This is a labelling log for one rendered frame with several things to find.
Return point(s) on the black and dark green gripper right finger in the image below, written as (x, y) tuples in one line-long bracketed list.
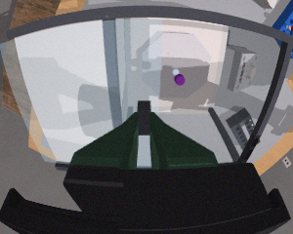
[(175, 150)]

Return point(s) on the white dry block with round wells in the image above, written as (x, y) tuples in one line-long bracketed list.
[(268, 4)]

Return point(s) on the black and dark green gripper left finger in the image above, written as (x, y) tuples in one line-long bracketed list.
[(114, 149)]

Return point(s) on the grey bench mat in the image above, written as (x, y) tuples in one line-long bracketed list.
[(281, 120)]

